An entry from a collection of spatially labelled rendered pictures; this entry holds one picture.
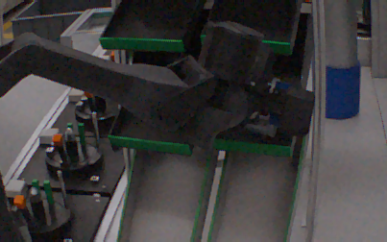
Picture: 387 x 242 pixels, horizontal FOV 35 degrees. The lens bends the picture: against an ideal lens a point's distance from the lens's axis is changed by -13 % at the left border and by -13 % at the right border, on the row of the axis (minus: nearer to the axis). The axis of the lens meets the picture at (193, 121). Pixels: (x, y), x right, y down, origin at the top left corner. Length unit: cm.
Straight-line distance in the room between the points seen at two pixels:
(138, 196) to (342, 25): 85
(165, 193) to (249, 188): 14
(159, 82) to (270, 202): 43
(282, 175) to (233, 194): 9
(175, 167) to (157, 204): 7
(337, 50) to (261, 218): 80
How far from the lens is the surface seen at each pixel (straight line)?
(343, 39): 181
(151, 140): 103
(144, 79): 76
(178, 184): 116
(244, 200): 114
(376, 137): 181
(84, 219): 130
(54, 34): 320
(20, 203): 119
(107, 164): 148
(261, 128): 98
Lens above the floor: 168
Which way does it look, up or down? 26 degrees down
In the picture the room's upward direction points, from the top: 3 degrees counter-clockwise
